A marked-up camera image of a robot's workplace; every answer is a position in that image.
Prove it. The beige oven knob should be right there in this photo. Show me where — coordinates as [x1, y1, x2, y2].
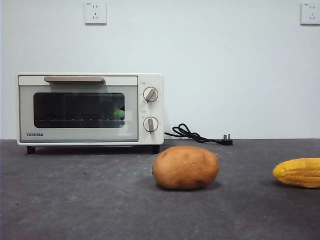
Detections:
[142, 86, 160, 103]
[142, 116, 159, 135]

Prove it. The white toaster oven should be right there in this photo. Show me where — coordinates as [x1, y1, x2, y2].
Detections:
[16, 72, 165, 155]

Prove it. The brown potato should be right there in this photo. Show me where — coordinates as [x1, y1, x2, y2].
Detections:
[152, 145, 220, 190]

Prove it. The yellow corn cob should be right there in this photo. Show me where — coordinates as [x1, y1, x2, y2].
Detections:
[272, 157, 320, 189]

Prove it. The black power cable with plug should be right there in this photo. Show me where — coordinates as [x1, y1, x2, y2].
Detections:
[164, 123, 234, 146]

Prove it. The metal wire oven rack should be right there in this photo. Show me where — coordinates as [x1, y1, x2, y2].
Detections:
[34, 117, 126, 123]

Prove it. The white wall socket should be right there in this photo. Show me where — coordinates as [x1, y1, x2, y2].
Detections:
[84, 1, 108, 26]
[300, 2, 320, 26]

